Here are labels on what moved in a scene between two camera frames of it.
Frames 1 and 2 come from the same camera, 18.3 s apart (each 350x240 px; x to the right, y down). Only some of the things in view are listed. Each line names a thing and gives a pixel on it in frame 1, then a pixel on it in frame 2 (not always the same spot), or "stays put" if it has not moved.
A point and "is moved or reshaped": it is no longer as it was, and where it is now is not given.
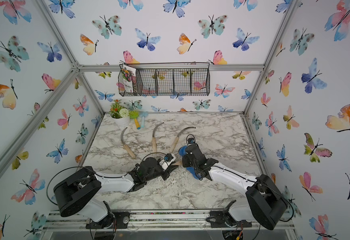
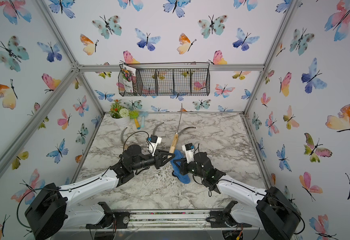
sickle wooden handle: x=179 y=163 is moved or reshaped
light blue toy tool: x=143 y=114 stays put
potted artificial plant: x=119 y=116 stays put
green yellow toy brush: x=134 y=114 stays put
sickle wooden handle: x=125 y=146 stays put
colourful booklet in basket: x=129 y=72 stays put
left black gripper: x=166 y=173 → x=157 y=159
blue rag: x=182 y=152 is moved or reshaped
